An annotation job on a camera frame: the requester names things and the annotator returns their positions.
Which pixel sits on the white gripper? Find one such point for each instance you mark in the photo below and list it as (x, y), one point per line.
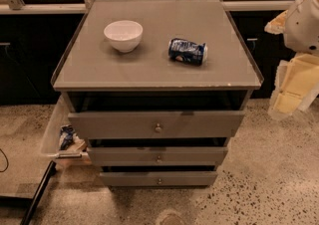
(303, 25)

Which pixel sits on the grey drawer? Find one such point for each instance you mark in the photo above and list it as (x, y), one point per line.
(169, 178)
(104, 125)
(156, 156)

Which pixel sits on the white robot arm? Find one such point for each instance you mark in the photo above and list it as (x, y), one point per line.
(308, 5)

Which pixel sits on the grey drawer cabinet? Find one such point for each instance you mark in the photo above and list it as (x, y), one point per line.
(94, 77)

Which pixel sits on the grey bottom drawer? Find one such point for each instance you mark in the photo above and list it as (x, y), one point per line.
(169, 178)

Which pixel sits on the grey top drawer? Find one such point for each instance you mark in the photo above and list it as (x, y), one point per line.
(104, 125)

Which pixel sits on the crushed blue soda can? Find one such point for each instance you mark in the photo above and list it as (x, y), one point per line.
(187, 52)

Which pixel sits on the white ceramic bowl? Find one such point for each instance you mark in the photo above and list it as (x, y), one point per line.
(124, 35)

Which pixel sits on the blue snack bag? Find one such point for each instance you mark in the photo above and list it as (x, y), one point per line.
(66, 136)

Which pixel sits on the black floor stand bar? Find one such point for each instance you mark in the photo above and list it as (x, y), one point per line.
(32, 206)

